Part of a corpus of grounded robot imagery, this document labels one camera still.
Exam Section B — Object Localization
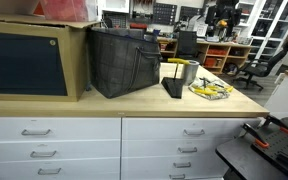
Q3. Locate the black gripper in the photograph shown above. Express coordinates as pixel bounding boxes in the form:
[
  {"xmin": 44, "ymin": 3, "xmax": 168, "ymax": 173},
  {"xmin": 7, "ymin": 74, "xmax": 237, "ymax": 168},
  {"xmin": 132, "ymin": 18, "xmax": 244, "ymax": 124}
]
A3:
[{"xmin": 212, "ymin": 0, "xmax": 242, "ymax": 38}]

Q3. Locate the black wedge tool stand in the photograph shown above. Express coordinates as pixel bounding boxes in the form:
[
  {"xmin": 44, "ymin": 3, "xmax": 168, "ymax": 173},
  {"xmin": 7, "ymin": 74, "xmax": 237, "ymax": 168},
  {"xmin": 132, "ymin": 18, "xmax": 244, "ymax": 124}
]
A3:
[{"xmin": 160, "ymin": 76, "xmax": 185, "ymax": 100}]

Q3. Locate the orange triangular object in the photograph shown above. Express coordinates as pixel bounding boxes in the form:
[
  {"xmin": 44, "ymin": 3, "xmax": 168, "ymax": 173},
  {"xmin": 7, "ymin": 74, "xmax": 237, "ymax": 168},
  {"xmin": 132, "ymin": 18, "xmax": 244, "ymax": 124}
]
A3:
[{"xmin": 32, "ymin": 0, "xmax": 47, "ymax": 17}]

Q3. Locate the white open shelf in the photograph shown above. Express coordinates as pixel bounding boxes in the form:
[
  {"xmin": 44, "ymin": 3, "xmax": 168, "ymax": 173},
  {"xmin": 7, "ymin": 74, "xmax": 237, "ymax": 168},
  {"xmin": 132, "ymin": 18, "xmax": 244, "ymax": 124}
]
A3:
[{"xmin": 238, "ymin": 0, "xmax": 262, "ymax": 28}]

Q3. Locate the orange storage bin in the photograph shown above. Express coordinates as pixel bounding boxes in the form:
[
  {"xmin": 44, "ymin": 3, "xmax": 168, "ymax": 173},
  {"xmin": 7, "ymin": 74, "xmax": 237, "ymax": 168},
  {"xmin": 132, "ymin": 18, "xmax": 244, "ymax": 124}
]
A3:
[
  {"xmin": 206, "ymin": 47, "xmax": 228, "ymax": 57},
  {"xmin": 203, "ymin": 56, "xmax": 219, "ymax": 68}
]

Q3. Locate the black office chair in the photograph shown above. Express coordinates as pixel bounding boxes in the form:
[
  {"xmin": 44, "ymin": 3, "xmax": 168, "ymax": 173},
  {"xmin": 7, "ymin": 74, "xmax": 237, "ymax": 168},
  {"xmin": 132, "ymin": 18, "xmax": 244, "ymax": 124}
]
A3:
[
  {"xmin": 176, "ymin": 30, "xmax": 199, "ymax": 57},
  {"xmin": 231, "ymin": 39, "xmax": 288, "ymax": 92}
]

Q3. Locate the dark round bag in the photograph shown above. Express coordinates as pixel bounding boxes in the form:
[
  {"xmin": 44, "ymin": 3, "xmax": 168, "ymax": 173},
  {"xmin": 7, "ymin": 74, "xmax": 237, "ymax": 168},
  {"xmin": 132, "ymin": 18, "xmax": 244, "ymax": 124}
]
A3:
[{"xmin": 223, "ymin": 62, "xmax": 241, "ymax": 77}]

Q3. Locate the white glass-door cabinet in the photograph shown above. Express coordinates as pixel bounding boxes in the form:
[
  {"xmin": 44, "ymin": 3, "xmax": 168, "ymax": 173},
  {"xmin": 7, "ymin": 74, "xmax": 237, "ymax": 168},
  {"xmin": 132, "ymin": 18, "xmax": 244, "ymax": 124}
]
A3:
[{"xmin": 248, "ymin": 0, "xmax": 288, "ymax": 52}]

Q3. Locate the grey translucent cup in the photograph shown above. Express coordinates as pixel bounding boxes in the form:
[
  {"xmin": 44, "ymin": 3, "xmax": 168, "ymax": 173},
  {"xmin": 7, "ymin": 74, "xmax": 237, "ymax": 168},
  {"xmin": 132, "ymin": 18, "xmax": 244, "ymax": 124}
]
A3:
[{"xmin": 182, "ymin": 60, "xmax": 201, "ymax": 86}]

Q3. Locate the black pegboard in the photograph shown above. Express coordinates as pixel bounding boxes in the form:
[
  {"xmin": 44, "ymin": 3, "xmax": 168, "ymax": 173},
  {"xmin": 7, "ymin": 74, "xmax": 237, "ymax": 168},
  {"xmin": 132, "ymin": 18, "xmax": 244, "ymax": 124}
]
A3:
[{"xmin": 151, "ymin": 2, "xmax": 177, "ymax": 26}]

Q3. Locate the white crumpled cloth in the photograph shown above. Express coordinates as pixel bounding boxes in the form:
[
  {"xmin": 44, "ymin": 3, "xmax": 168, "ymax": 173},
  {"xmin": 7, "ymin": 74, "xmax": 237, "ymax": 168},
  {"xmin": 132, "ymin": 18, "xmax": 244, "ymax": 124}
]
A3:
[{"xmin": 188, "ymin": 76, "xmax": 234, "ymax": 101}]

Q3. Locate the red toolbox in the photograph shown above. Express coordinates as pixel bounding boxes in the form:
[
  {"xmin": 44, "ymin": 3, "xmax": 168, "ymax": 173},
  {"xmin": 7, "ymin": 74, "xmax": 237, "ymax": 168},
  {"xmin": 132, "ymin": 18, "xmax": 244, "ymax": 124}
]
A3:
[{"xmin": 129, "ymin": 22, "xmax": 149, "ymax": 31}]

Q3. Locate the white wood-topped side cabinet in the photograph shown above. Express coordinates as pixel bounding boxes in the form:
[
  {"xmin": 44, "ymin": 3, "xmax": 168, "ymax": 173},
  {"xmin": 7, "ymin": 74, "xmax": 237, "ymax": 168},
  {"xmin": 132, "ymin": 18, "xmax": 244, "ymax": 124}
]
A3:
[{"xmin": 263, "ymin": 69, "xmax": 288, "ymax": 120}]

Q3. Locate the black orange-tipped clamp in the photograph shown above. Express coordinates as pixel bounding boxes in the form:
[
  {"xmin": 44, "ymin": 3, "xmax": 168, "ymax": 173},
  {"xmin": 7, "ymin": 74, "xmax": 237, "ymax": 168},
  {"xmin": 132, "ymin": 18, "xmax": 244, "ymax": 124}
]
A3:
[
  {"xmin": 241, "ymin": 122, "xmax": 271, "ymax": 150},
  {"xmin": 261, "ymin": 114, "xmax": 288, "ymax": 136}
]

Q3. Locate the grey plaid tote bag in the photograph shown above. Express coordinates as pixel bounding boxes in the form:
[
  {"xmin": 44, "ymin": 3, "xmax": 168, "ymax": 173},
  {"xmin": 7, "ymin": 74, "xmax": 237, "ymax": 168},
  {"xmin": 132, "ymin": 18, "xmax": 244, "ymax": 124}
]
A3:
[{"xmin": 87, "ymin": 27, "xmax": 163, "ymax": 100}]

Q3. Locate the black mesh crate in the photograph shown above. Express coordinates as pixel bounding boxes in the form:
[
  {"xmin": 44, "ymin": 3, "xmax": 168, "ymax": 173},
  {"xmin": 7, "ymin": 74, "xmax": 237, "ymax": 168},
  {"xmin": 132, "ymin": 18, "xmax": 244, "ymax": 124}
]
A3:
[{"xmin": 101, "ymin": 10, "xmax": 127, "ymax": 30}]

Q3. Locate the black side table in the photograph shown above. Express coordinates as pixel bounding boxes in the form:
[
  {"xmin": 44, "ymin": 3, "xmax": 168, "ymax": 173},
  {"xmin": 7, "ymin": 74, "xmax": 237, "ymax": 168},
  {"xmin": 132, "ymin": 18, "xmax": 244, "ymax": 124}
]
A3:
[{"xmin": 215, "ymin": 114, "xmax": 288, "ymax": 180}]

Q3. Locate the black perforated board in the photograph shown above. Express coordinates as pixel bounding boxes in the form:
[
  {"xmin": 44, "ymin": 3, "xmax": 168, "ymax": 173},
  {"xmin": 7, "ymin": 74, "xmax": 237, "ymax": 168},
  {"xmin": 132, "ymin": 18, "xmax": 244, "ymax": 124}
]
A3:
[{"xmin": 250, "ymin": 127, "xmax": 288, "ymax": 180}]

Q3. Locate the large cardboard box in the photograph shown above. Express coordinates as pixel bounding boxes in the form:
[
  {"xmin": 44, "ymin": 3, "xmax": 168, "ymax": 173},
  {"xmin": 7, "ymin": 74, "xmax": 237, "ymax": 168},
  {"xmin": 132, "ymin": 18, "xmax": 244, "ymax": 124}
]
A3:
[{"xmin": 0, "ymin": 13, "xmax": 101, "ymax": 103}]

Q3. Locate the red plastic bag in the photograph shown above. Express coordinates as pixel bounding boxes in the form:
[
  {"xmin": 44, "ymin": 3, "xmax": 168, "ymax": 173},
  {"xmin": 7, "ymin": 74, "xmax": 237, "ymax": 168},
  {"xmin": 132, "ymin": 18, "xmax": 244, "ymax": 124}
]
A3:
[{"xmin": 38, "ymin": 0, "xmax": 99, "ymax": 23}]

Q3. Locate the white drawer cabinet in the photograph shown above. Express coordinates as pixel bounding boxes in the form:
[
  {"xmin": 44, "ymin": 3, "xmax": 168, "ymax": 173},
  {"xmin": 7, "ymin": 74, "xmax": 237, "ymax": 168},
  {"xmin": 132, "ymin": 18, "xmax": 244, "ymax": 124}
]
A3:
[{"xmin": 0, "ymin": 116, "xmax": 262, "ymax": 180}]

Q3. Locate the black wall panel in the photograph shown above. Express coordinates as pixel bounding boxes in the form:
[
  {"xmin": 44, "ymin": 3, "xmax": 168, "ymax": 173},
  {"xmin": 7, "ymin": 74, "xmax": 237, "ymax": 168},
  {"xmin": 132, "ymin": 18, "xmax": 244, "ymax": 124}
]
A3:
[{"xmin": 179, "ymin": 5, "xmax": 202, "ymax": 22}]

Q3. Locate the small yellow T-handle hex key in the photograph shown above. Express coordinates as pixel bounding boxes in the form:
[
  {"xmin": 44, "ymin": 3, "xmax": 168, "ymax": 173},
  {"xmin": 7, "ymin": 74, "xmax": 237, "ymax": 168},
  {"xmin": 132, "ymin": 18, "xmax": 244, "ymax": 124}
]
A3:
[{"xmin": 207, "ymin": 83, "xmax": 226, "ymax": 92}]

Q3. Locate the large yellow T-handle hex key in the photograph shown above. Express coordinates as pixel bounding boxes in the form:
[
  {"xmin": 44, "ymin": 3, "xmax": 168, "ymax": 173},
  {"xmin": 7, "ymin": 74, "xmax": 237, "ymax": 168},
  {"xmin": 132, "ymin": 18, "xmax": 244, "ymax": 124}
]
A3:
[{"xmin": 202, "ymin": 77, "xmax": 234, "ymax": 93}]

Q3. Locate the black wall tool rack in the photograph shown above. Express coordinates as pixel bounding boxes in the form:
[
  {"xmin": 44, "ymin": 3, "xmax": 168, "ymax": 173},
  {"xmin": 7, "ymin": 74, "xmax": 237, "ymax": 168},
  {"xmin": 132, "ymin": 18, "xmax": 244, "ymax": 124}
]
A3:
[{"xmin": 131, "ymin": 0, "xmax": 153, "ymax": 20}]

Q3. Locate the white wall cabinet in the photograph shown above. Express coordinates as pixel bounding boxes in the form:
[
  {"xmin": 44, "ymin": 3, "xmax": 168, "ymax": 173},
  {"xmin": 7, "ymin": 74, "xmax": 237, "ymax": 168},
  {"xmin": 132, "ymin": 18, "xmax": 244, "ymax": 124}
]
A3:
[{"xmin": 97, "ymin": 0, "xmax": 132, "ymax": 15}]

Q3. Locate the silver drawer handle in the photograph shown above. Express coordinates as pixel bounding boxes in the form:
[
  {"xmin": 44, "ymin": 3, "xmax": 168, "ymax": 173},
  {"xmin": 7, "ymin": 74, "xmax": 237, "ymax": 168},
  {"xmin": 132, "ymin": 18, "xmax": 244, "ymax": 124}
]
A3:
[
  {"xmin": 20, "ymin": 128, "xmax": 52, "ymax": 137},
  {"xmin": 182, "ymin": 128, "xmax": 206, "ymax": 137},
  {"xmin": 168, "ymin": 173, "xmax": 187, "ymax": 180},
  {"xmin": 177, "ymin": 146, "xmax": 199, "ymax": 155},
  {"xmin": 36, "ymin": 167, "xmax": 63, "ymax": 176},
  {"xmin": 29, "ymin": 150, "xmax": 58, "ymax": 159},
  {"xmin": 172, "ymin": 161, "xmax": 193, "ymax": 169}
]

